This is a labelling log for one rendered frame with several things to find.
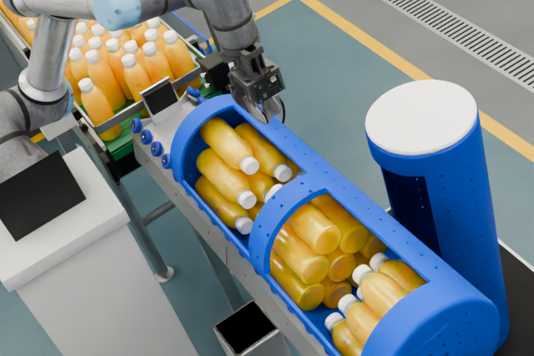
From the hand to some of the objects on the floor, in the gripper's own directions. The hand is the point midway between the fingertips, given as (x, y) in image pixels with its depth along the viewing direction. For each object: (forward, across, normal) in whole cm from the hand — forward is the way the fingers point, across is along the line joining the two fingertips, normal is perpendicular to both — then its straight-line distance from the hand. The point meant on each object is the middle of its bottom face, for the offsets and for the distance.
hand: (264, 116), depth 172 cm
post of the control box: (+141, -29, +104) cm, 178 cm away
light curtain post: (+142, -33, -65) cm, 159 cm away
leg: (+141, -7, +77) cm, 161 cm away
